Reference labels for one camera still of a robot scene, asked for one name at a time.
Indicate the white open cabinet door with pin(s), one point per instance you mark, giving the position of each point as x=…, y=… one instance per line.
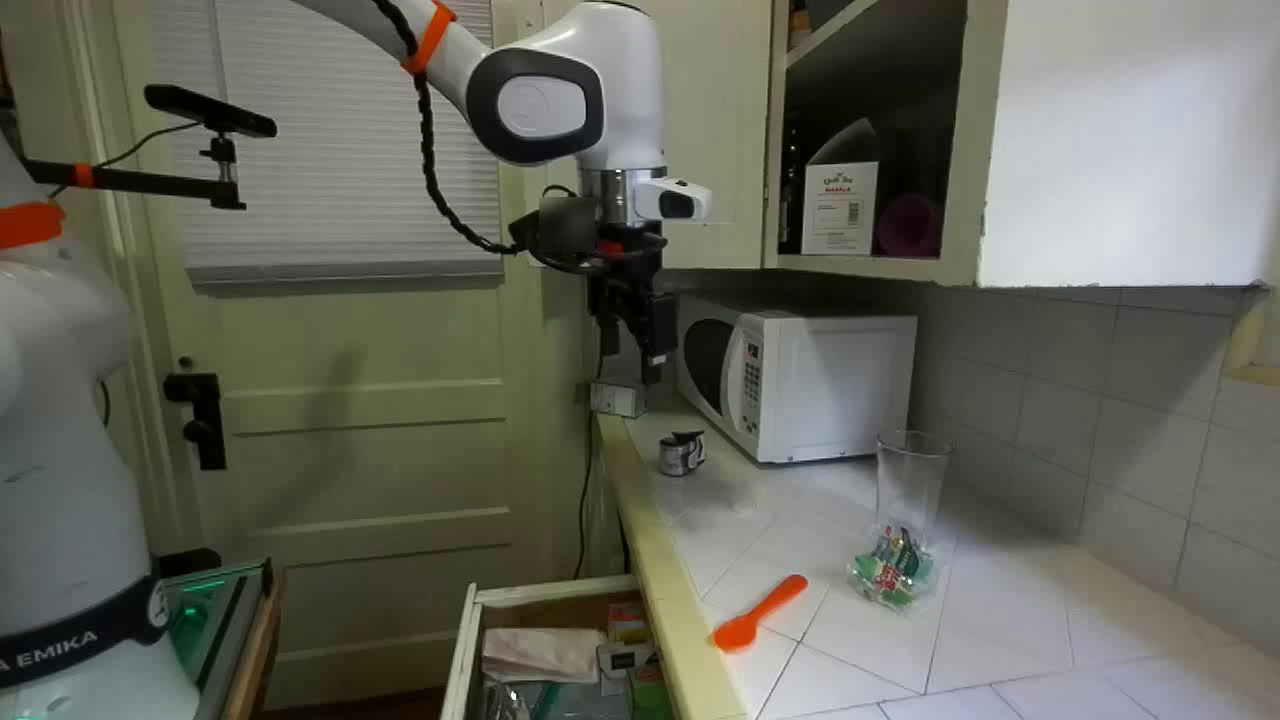
x=1134, y=134

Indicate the cream wall cabinet frame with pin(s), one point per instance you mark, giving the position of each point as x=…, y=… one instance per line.
x=969, y=134

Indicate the black bar camera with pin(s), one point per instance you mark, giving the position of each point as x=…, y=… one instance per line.
x=215, y=114

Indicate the green glass top cart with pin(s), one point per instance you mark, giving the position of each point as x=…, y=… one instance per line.
x=215, y=625

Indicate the white folded cloth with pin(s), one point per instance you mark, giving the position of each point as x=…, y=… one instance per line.
x=543, y=652

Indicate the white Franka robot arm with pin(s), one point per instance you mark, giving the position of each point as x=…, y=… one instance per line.
x=561, y=92

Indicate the green packet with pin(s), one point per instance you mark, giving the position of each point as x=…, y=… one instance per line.
x=648, y=696

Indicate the white wall adapter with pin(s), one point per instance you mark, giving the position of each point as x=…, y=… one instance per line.
x=618, y=398

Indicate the white open drawer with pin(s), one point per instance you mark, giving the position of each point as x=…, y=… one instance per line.
x=461, y=652

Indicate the small white gadget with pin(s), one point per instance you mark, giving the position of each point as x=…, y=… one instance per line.
x=625, y=656

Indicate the clear drinking glass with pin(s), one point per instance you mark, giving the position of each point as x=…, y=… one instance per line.
x=914, y=483

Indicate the black door lock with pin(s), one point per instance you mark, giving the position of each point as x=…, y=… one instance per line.
x=200, y=407

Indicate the orange plastic spoon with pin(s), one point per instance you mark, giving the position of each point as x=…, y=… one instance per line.
x=752, y=619

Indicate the white microwave oven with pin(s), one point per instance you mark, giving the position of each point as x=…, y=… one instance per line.
x=832, y=387

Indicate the white printed box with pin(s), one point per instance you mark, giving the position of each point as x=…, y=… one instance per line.
x=843, y=209

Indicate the white window blind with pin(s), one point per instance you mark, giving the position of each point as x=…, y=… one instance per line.
x=333, y=174

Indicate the pink round container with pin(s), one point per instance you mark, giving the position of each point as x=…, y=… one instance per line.
x=910, y=224

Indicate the cream panel door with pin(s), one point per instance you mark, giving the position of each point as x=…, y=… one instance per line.
x=386, y=441

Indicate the red and white packet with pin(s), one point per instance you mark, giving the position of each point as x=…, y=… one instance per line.
x=625, y=619

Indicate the cream closed cabinet door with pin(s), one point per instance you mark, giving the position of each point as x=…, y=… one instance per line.
x=723, y=134

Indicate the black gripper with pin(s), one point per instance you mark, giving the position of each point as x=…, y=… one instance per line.
x=629, y=272

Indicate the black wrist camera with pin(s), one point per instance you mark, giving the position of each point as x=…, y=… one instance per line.
x=561, y=237

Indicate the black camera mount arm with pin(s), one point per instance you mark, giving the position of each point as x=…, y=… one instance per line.
x=144, y=183

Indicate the clear bag of candy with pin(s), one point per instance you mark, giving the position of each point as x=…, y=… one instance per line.
x=894, y=566

